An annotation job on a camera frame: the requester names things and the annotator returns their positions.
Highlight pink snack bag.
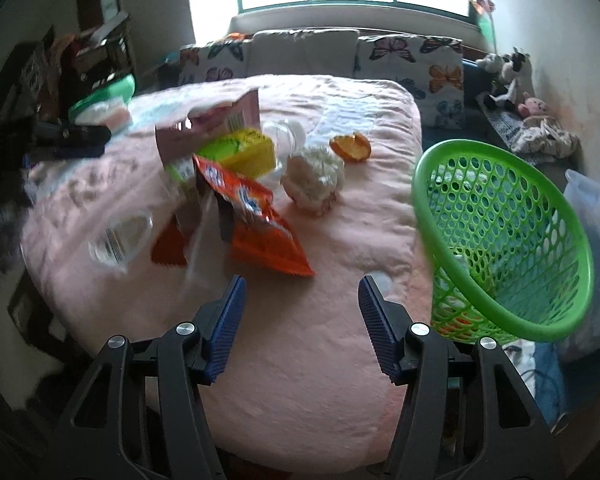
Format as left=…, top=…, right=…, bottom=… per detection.
left=155, top=89, right=261, bottom=165

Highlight red snack bag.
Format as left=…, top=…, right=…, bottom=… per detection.
left=150, top=154, right=315, bottom=278

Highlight white tissue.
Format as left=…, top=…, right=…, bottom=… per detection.
left=280, top=144, right=346, bottom=216

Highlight green container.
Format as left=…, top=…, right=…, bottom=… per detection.
left=68, top=74, right=136, bottom=122

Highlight clear plastic wrapper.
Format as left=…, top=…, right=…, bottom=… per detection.
left=87, top=209, right=154, bottom=273

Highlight pink quilt on bed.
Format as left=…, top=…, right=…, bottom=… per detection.
left=21, top=75, right=431, bottom=474

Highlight green plastic basket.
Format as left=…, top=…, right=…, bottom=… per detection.
left=413, top=140, right=594, bottom=344

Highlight butterfly cushion left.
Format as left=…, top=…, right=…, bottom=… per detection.
left=178, top=39, right=251, bottom=86

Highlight butterfly cushion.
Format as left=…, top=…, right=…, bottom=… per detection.
left=353, top=34, right=465, bottom=130
left=178, top=39, right=251, bottom=86

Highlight yellow green drink bottle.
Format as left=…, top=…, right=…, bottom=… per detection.
left=194, top=120, right=306, bottom=190

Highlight clear plastic storage box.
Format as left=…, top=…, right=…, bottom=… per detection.
left=558, top=169, right=600, bottom=362

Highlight orange peel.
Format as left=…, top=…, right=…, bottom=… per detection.
left=329, top=132, right=372, bottom=162

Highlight crumpled beige cloth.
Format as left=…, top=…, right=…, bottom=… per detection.
left=510, top=115, right=580, bottom=159

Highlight pink pig plush toy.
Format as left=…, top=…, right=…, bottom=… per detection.
left=517, top=92, right=553, bottom=119

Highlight white plain cushion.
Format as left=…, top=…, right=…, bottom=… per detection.
left=246, top=28, right=360, bottom=78

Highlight butterfly cushion right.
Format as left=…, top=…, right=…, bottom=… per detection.
left=353, top=34, right=465, bottom=130

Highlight cow plush toy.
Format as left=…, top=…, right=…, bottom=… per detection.
left=482, top=48, right=535, bottom=113

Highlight white plush toy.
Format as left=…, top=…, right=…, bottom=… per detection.
left=476, top=53, right=505, bottom=75

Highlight colourful pinwheel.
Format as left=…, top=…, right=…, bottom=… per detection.
left=469, top=0, right=498, bottom=53

